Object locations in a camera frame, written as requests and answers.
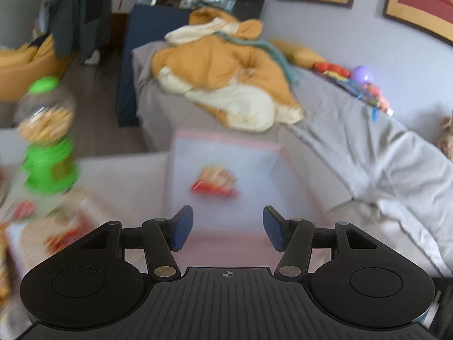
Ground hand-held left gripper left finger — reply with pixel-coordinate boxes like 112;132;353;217
65;205;195;280

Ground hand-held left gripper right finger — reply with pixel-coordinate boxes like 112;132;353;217
262;205;388;280

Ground pink cardboard box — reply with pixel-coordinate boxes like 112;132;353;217
164;129;335;268

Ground orange red snack packet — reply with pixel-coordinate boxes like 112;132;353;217
190;166;241;199

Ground white red snack packet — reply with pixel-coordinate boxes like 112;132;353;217
7;188;119;273

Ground green candy dispenser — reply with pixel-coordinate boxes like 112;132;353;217
14;77;79;195

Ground orange and cream plush toy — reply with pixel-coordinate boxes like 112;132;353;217
151;7;305;133

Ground pile of colourful toys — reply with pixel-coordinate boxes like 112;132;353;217
333;75;395;117

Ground red toy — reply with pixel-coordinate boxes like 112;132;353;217
314;62;352;78

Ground teal knitted scarf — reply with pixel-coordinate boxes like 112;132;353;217
212;30;301;83

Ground yellow cushion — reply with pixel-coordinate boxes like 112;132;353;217
271;39;326;69

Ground purple ball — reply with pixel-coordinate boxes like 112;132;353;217
351;65;375;86

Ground brown plush toy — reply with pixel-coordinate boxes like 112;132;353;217
435;110;453;163

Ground navy cabinet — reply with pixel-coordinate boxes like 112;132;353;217
117;3;193;128

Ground orange beanbag chair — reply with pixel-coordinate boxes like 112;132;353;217
0;35;71;78

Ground dark hanging clothes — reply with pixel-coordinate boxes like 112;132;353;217
46;0;113;66

